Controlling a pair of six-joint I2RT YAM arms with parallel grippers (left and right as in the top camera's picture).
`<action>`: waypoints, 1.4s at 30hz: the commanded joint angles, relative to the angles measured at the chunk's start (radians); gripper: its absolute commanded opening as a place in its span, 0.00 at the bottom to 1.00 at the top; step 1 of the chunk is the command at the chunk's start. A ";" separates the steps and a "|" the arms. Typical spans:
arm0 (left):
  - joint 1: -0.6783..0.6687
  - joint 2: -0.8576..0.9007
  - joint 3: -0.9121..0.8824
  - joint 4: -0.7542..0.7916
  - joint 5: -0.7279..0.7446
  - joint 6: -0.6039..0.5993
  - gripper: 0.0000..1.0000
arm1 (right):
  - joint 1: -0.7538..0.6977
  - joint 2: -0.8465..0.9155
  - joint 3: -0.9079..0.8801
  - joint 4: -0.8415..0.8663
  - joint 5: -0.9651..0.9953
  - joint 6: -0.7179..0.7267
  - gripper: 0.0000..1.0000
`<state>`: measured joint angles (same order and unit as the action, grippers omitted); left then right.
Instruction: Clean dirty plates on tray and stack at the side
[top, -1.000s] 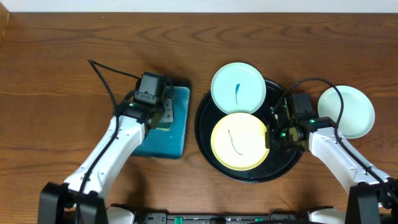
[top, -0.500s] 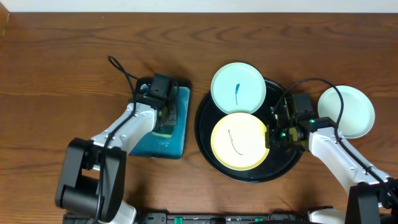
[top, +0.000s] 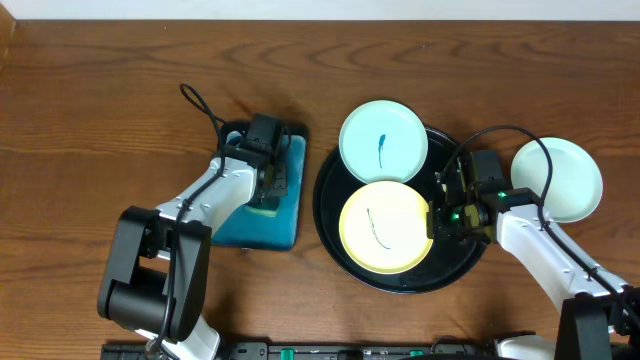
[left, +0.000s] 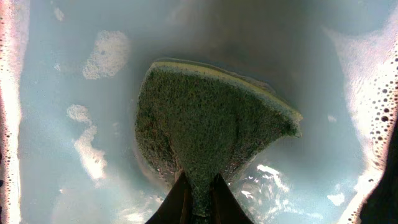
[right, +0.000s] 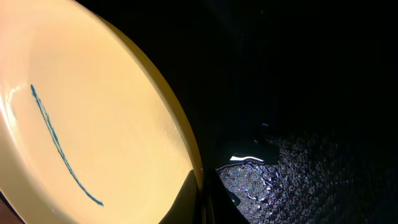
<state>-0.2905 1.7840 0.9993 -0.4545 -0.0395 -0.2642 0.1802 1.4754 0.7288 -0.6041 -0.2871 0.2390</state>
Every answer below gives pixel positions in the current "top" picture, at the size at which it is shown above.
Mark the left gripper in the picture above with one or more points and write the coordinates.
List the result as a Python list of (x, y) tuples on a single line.
[(275, 181)]

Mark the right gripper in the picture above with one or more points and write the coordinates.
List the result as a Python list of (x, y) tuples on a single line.
[(435, 226)]

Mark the green scrubbing sponge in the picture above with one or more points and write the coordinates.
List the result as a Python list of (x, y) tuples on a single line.
[(267, 207)]

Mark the black rectangular water tray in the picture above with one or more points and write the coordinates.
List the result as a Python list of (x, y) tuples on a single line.
[(246, 230)]

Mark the yellow plate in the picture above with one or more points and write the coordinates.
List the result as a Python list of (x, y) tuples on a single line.
[(383, 228)]

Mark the light blue plate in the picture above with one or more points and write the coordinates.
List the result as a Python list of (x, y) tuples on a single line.
[(576, 186), (383, 140)]

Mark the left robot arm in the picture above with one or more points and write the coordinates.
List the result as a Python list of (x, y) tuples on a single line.
[(156, 274)]

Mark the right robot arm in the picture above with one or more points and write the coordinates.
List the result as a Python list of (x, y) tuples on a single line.
[(599, 311)]

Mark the round black tray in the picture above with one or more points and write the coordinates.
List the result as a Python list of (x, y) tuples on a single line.
[(448, 259)]

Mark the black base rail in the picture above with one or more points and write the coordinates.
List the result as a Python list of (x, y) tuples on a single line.
[(263, 351)]

